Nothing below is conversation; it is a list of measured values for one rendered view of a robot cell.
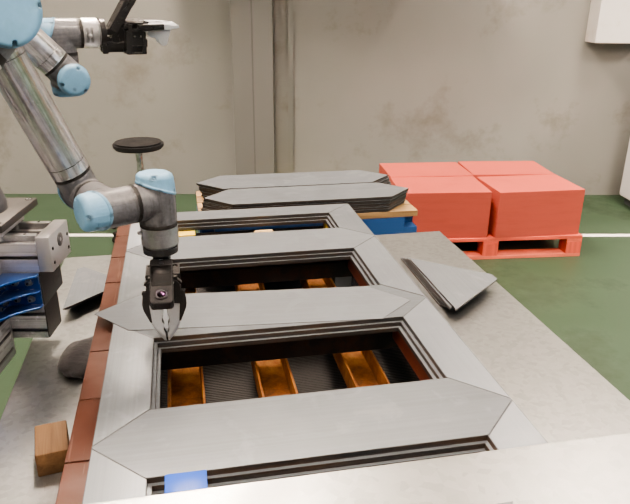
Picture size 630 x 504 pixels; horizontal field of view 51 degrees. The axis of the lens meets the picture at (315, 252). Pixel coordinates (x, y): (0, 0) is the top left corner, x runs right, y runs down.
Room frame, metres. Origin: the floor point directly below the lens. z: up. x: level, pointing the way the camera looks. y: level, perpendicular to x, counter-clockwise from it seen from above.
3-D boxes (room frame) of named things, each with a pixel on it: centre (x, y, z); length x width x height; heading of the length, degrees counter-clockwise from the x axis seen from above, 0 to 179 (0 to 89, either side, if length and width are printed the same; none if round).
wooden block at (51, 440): (1.05, 0.51, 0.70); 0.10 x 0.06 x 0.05; 22
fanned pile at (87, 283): (1.83, 0.67, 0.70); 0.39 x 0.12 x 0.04; 12
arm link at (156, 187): (1.25, 0.32, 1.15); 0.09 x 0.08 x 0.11; 129
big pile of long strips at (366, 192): (2.43, 0.05, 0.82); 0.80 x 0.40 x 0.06; 102
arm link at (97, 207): (1.21, 0.41, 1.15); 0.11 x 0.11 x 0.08; 39
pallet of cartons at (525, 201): (4.19, -1.05, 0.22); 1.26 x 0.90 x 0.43; 91
